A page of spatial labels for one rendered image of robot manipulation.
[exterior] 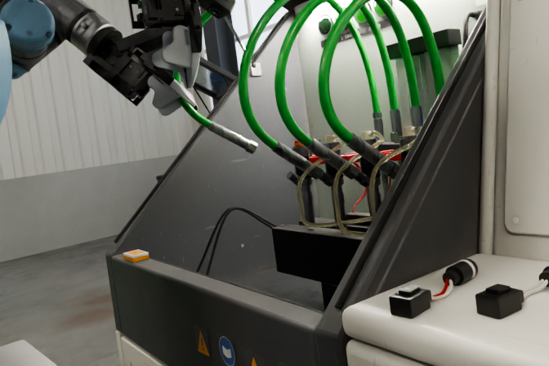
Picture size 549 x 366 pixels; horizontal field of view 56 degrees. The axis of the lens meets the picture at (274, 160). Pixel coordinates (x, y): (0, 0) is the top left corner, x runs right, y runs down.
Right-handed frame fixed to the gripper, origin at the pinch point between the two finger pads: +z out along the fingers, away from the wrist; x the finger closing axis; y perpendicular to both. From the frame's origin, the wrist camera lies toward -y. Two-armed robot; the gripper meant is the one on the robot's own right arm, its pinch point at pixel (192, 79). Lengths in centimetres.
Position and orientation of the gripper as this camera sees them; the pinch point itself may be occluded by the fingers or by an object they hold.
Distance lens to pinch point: 83.0
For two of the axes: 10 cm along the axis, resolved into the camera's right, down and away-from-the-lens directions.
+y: -8.1, 1.4, -5.8
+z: 1.3, 9.9, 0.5
